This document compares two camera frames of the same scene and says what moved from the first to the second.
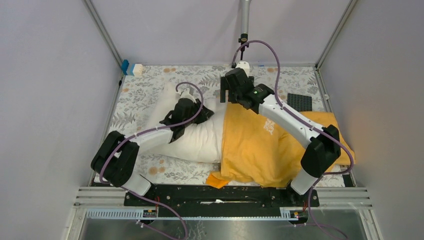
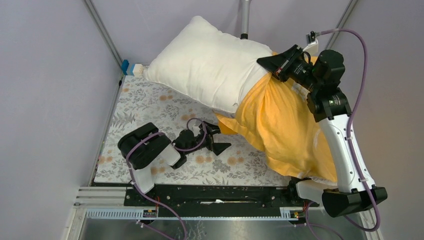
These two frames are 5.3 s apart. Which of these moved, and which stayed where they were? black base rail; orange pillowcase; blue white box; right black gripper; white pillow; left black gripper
Moved: orange pillowcase; white pillow; left black gripper; right black gripper
Stayed: black base rail; blue white box
